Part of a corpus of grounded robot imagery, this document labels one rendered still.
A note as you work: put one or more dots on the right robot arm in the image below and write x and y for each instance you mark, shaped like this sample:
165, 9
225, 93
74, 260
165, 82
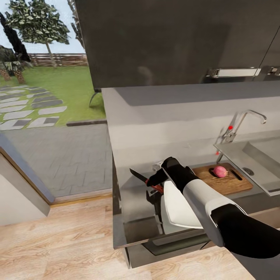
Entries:
254, 244

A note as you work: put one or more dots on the fixed window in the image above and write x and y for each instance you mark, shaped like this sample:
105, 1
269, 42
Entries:
53, 126

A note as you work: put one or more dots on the cutting board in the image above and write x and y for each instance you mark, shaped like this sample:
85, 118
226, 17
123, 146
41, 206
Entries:
233, 182

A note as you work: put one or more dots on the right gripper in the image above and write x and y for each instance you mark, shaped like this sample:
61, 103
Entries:
155, 180

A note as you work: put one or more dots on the vidalia onion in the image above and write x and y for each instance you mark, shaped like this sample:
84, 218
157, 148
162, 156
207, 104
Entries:
219, 171

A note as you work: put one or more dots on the bowl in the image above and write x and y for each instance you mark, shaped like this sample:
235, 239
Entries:
178, 209

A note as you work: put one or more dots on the parer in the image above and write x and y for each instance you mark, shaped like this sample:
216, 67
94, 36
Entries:
146, 180

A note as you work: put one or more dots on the cabinet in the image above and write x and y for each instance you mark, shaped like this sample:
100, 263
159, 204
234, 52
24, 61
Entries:
132, 43

